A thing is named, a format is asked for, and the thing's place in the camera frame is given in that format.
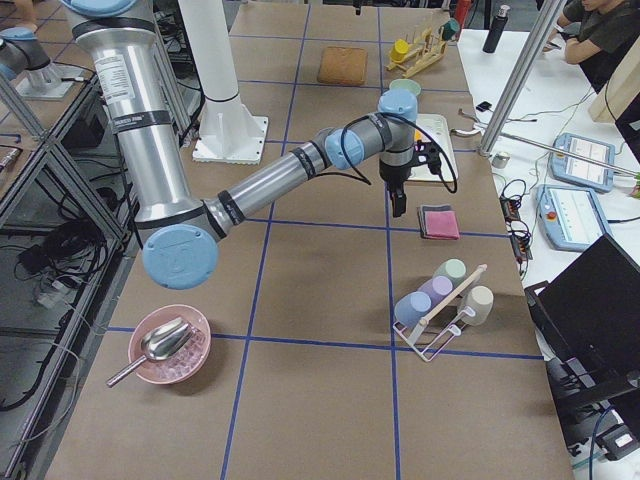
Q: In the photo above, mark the metal scoop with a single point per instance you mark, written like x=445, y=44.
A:
x=157, y=345

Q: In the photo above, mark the black laptop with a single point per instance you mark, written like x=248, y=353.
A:
x=590, y=311

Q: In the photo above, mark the beige cup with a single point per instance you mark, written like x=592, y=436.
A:
x=476, y=305

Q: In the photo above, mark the dark green cup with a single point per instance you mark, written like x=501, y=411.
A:
x=449, y=30

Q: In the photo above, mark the yellow cup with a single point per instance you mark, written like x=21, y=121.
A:
x=399, y=51

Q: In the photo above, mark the near teach pendant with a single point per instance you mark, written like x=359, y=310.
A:
x=571, y=217

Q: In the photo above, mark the wooden cutting board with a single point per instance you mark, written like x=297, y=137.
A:
x=343, y=66

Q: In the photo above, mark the pink bowl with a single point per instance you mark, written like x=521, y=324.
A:
x=186, y=354

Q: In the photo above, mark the seated person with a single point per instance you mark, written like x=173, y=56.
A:
x=607, y=30

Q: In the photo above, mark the aluminium frame post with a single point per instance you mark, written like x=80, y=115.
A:
x=533, y=46

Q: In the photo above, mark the black water bottle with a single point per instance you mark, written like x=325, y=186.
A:
x=496, y=29

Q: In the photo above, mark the far teach pendant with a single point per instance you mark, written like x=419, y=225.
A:
x=578, y=172

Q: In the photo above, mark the blue cup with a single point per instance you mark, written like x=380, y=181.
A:
x=411, y=308

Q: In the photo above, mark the purple cup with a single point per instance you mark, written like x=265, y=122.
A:
x=437, y=288

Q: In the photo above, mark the green bowl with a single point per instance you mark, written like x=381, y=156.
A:
x=406, y=84

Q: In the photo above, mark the pink sponge cloth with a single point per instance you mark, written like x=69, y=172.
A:
x=441, y=225

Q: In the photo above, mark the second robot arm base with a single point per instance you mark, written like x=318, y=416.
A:
x=22, y=53

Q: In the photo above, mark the teach pendant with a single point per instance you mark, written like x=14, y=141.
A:
x=578, y=172
x=571, y=217

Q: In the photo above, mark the wooden peg drying rack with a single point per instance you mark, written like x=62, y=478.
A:
x=426, y=48

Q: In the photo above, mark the green cup on rack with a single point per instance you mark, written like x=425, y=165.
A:
x=454, y=269

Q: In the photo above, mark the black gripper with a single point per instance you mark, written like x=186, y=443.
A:
x=393, y=176

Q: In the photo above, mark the white wire cup rack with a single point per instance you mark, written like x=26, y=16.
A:
x=442, y=324

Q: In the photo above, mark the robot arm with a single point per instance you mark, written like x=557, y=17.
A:
x=185, y=211

